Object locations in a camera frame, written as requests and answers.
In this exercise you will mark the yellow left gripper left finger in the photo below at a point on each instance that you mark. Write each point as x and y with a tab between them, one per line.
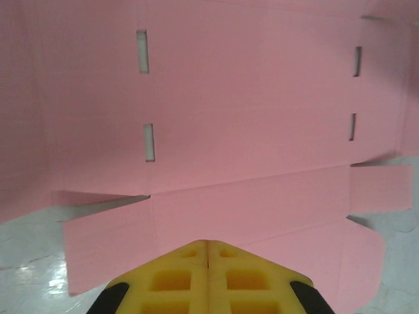
173	288

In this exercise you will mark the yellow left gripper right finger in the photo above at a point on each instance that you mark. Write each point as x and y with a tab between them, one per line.
248	288

